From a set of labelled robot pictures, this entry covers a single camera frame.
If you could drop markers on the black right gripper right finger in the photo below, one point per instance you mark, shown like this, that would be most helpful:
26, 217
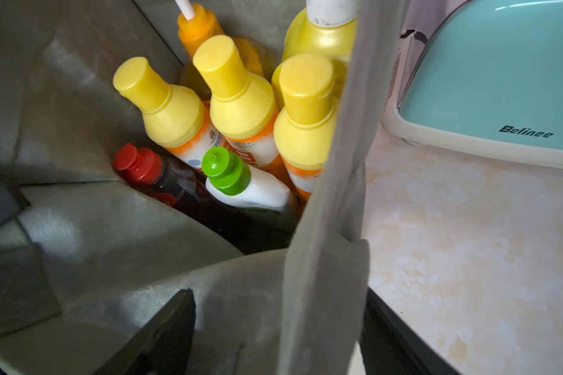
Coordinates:
389, 346

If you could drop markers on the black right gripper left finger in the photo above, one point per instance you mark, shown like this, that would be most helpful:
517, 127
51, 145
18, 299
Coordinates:
163, 345

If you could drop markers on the grey-green shopping bag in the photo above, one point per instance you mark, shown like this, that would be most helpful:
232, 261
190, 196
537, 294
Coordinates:
87, 261

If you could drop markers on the white bottle green cap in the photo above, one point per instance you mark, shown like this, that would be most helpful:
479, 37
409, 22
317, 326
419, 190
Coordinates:
254, 192

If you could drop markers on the orange bottle yellow cap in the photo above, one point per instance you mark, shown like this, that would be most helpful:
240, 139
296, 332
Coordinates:
305, 128
242, 105
174, 116

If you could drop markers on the large yellow dish soap bottle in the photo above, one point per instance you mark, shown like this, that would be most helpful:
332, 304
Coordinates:
327, 28

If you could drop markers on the orange pump soap bottle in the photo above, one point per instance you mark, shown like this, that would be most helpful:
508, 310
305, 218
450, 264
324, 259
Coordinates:
196, 25

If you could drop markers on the mint green toaster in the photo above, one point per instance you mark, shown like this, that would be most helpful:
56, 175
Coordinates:
483, 78

